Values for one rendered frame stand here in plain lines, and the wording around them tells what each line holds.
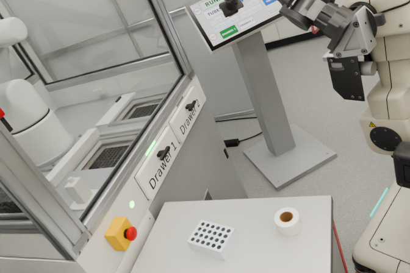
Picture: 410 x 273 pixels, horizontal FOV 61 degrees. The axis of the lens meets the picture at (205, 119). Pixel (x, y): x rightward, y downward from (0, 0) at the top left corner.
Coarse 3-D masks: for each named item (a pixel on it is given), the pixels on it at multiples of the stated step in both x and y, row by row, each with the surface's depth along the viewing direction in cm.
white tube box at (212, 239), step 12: (204, 228) 104; (216, 228) 103; (228, 228) 101; (192, 240) 103; (204, 240) 100; (216, 240) 99; (228, 240) 97; (204, 252) 100; (216, 252) 96; (228, 252) 97
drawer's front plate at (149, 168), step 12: (168, 132) 136; (156, 144) 129; (168, 144) 135; (156, 156) 127; (168, 156) 134; (144, 168) 119; (156, 168) 126; (168, 168) 133; (144, 180) 118; (156, 180) 125; (144, 192) 120; (156, 192) 124
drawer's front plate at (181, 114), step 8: (192, 88) 160; (192, 96) 158; (184, 104) 151; (200, 104) 165; (176, 112) 145; (184, 112) 150; (192, 112) 156; (176, 120) 143; (184, 120) 149; (192, 120) 155; (176, 128) 142; (176, 136) 144; (184, 136) 147
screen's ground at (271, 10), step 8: (248, 0) 190; (192, 8) 188; (216, 8) 188; (264, 8) 189; (272, 8) 189; (280, 8) 189; (200, 16) 187; (208, 16) 187; (248, 16) 187; (256, 16) 187; (264, 16) 187; (272, 16) 188; (208, 24) 186; (232, 24) 186; (256, 24) 186; (208, 32) 185; (216, 32) 185; (240, 32) 185; (216, 40) 184; (224, 40) 184
